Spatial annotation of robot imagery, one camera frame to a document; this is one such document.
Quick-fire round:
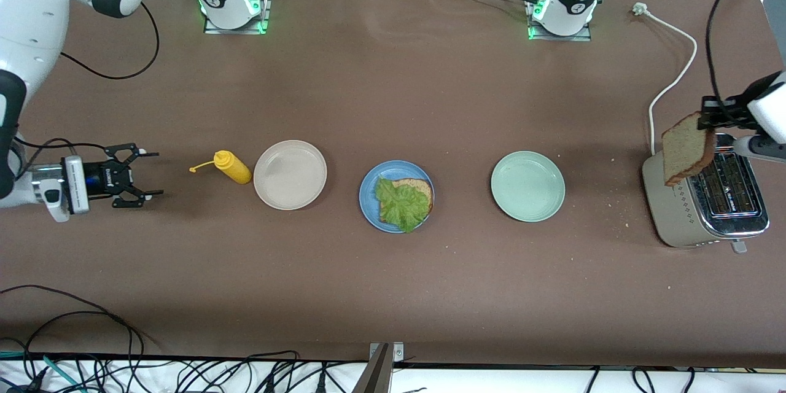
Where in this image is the brown bread slice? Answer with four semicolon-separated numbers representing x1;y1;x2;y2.
379;179;434;224
661;111;718;187

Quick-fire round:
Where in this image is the yellow mustard squeeze bottle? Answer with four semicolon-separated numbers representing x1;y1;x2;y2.
189;150;252;184

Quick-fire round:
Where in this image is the green lettuce leaf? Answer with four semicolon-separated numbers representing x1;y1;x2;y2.
375;177;430;234

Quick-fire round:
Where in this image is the beige round plate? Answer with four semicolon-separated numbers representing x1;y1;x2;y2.
253;139;328;211

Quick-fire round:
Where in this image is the pale green round plate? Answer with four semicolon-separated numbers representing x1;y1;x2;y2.
490;150;566;223

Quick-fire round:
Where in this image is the blue round plate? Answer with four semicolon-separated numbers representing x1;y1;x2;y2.
359;160;435;234

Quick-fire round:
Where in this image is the beige and chrome toaster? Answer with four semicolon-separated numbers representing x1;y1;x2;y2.
641;133;770;255

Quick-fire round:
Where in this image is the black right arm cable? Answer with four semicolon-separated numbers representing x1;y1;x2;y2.
60;1;160;80

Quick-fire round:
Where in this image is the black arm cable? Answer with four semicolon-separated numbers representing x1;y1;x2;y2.
705;0;771;126
60;1;160;80

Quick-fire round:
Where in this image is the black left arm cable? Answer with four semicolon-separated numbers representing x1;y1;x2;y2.
705;0;771;126

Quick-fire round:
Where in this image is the black looped floor cable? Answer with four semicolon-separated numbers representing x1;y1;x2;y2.
0;284;145;378

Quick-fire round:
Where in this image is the white toaster power cable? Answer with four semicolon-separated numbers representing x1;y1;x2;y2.
632;2;699;156

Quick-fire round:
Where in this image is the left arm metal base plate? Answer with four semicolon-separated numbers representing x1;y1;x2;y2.
525;0;593;42

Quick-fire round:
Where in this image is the teal cable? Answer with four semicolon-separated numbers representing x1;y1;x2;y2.
0;350;84;393

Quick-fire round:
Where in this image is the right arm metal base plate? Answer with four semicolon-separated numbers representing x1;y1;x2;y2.
204;0;274;35

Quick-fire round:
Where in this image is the grey aluminium extrusion post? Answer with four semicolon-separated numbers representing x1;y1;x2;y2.
351;344;394;393

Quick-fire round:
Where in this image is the silver corner bracket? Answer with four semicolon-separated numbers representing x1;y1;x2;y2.
369;342;405;363

